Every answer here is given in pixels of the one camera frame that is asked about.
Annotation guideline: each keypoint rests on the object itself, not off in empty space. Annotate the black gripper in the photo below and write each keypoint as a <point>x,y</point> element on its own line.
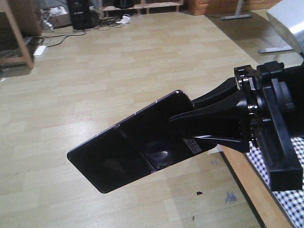
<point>272,98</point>

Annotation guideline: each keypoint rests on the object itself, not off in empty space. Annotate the black foldable phone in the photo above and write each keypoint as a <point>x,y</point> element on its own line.
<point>137,146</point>

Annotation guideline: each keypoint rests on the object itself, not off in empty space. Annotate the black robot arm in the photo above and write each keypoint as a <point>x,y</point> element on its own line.
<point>261,107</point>

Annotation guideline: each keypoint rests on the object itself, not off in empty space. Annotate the wooden desk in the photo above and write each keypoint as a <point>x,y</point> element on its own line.
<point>24,17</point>

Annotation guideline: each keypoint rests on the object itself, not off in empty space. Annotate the black computer tower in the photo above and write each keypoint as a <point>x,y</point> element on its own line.
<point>81,16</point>

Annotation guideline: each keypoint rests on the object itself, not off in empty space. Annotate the white power strip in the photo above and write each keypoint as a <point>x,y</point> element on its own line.
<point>39,50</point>

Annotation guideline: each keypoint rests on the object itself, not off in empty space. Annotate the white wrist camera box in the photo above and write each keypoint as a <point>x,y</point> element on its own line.
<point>287,19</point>

